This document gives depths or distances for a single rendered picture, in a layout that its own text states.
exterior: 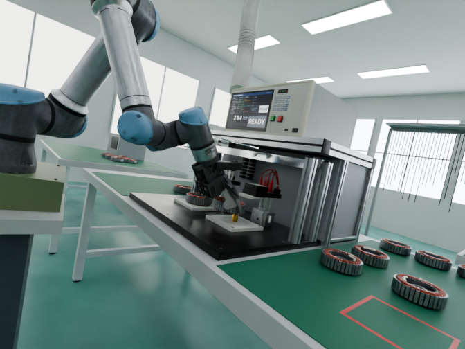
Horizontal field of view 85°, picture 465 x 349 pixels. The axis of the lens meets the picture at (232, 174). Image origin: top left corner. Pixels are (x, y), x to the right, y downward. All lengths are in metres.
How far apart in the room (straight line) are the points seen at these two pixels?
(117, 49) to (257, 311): 0.65
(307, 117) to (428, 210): 6.32
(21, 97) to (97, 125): 4.63
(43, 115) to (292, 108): 0.79
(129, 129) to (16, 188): 0.38
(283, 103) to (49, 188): 0.81
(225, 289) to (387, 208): 6.89
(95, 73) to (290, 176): 0.78
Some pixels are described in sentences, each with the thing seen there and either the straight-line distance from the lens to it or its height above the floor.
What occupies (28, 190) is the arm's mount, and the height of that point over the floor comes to 0.80.
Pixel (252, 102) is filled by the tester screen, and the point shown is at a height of 1.25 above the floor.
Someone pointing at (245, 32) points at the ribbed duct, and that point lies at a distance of 2.67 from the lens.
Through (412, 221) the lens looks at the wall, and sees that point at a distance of 7.22.
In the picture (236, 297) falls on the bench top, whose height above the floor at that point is 0.73.
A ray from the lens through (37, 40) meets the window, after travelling 5.50.
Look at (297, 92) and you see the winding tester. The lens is 1.00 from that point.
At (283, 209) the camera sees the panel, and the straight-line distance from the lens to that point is 1.10.
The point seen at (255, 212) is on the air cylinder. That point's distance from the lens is 1.02.
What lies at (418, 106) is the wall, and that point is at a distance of 7.58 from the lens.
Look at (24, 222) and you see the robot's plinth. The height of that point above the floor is 0.74.
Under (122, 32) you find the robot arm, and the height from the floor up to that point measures 1.25.
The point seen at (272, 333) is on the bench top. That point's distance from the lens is 0.52.
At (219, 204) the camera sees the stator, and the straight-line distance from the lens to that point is 0.84.
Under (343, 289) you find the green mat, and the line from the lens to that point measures 0.71.
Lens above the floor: 1.00
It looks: 4 degrees down
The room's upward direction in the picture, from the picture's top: 11 degrees clockwise
